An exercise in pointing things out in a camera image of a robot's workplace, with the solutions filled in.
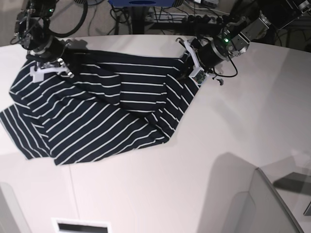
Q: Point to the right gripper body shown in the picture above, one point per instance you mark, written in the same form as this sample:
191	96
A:
50	58

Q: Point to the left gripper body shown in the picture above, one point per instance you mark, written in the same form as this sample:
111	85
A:
205	57

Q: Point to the navy white striped t-shirt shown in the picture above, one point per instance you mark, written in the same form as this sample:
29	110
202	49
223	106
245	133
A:
114	103

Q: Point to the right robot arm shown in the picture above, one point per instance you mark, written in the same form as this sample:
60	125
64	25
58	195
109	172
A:
32	26

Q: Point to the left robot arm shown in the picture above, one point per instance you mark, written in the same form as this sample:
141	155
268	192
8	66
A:
236	32

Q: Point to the black table leg column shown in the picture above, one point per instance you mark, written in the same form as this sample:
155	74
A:
138	15

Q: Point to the white framed table slot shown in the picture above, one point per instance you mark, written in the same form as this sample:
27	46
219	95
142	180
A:
63	225

